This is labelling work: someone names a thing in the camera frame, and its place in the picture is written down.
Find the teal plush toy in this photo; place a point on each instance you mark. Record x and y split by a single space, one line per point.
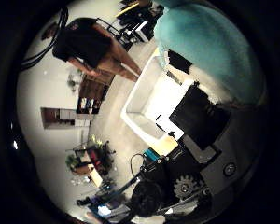
214 46

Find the white plastic container bin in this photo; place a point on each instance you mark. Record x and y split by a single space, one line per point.
149 102

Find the dark wooden shelf unit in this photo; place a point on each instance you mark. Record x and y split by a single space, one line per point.
91 93

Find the cluttered desk with green plants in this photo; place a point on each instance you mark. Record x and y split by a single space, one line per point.
90 161

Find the person in black shirt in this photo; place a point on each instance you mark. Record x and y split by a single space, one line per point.
84 43

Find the blue metal table frame rail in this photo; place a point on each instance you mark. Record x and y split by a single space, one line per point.
151 154

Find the low white wall cabinet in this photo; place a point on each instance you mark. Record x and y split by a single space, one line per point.
65 118

